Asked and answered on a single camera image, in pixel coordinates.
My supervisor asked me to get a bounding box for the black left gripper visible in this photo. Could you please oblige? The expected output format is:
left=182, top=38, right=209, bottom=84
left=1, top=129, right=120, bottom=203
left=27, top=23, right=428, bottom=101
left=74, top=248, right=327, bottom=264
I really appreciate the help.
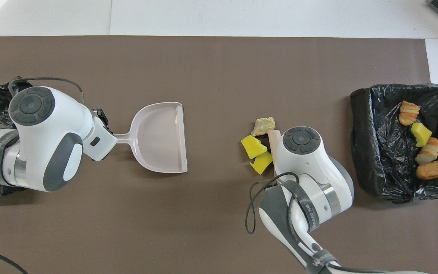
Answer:
left=92, top=108, right=114, bottom=134

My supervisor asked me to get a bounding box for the beige plastic dustpan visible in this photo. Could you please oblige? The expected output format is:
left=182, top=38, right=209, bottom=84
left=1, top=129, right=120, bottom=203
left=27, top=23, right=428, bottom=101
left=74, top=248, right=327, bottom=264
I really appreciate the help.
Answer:
left=113, top=102, right=188, bottom=174

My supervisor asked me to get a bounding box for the pale beige chunk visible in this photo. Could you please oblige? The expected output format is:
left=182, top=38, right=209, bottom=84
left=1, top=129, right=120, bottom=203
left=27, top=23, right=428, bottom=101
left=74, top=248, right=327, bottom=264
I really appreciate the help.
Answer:
left=251, top=117, right=276, bottom=137

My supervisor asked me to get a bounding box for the beige hand brush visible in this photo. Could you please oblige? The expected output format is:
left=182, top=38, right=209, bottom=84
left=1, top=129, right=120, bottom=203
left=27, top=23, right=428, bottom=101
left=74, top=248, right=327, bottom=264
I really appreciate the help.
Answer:
left=268, top=130, right=282, bottom=162

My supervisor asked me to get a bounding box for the cream toy pastry piece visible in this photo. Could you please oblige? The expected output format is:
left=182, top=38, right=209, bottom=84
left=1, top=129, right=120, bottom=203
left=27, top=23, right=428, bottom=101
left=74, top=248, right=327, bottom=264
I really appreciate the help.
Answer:
left=399, top=100, right=421, bottom=126

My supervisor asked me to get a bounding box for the yellow green sponge piece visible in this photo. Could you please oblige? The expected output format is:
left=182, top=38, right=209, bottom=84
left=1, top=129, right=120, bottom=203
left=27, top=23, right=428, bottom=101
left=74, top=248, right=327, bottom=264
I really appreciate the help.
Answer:
left=410, top=122, right=433, bottom=148

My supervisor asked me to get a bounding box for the orange striped toy croissant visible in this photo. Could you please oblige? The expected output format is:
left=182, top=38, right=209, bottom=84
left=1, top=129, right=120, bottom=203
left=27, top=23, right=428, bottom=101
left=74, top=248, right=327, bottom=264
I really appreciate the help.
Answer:
left=415, top=137, right=438, bottom=166

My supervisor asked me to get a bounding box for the brown toy bread roll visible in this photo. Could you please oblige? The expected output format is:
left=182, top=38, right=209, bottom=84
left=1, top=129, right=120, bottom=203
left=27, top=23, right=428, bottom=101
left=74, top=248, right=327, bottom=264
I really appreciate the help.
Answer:
left=416, top=160, right=438, bottom=181

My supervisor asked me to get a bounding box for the brown table mat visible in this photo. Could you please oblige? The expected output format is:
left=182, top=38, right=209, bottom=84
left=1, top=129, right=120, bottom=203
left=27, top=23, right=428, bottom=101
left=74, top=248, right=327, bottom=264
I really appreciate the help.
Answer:
left=0, top=36, right=438, bottom=274

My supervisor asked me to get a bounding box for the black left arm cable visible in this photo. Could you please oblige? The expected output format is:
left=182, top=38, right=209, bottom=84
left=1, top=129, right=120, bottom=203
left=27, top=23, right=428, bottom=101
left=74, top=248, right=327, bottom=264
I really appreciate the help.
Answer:
left=0, top=77, right=84, bottom=274

